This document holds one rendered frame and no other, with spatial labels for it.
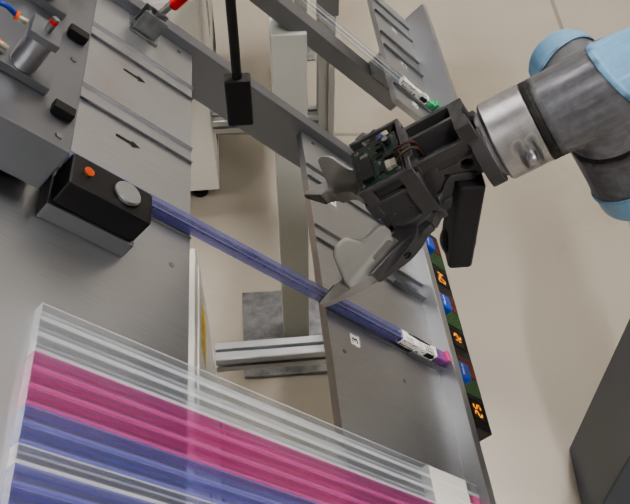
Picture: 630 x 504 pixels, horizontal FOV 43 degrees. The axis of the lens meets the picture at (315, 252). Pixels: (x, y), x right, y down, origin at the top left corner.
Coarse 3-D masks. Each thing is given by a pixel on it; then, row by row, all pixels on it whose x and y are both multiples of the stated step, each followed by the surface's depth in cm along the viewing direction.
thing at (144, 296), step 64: (128, 64) 85; (128, 128) 78; (0, 192) 61; (0, 256) 58; (64, 256) 62; (128, 256) 68; (0, 320) 55; (128, 320) 63; (0, 384) 52; (0, 448) 49
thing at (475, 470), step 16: (416, 256) 107; (416, 272) 106; (432, 272) 105; (432, 288) 102; (432, 304) 101; (432, 320) 100; (432, 336) 99; (448, 336) 97; (448, 352) 96; (448, 368) 94; (448, 384) 93; (448, 400) 92; (464, 400) 91; (464, 416) 90; (464, 432) 89; (464, 448) 88; (480, 448) 87; (464, 464) 87; (480, 464) 85; (480, 480) 84; (480, 496) 84
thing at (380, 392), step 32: (320, 224) 95; (352, 224) 101; (320, 256) 91; (384, 288) 97; (416, 288) 104; (352, 320) 88; (416, 320) 99; (352, 352) 84; (384, 352) 89; (352, 384) 81; (384, 384) 85; (416, 384) 90; (352, 416) 77; (384, 416) 81; (416, 416) 86; (448, 416) 91; (416, 448) 82; (448, 448) 87
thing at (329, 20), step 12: (300, 0) 114; (312, 0) 115; (312, 12) 116; (324, 12) 116; (336, 24) 117; (348, 36) 119; (360, 48) 121; (372, 60) 122; (384, 60) 124; (396, 72) 125; (432, 108) 130
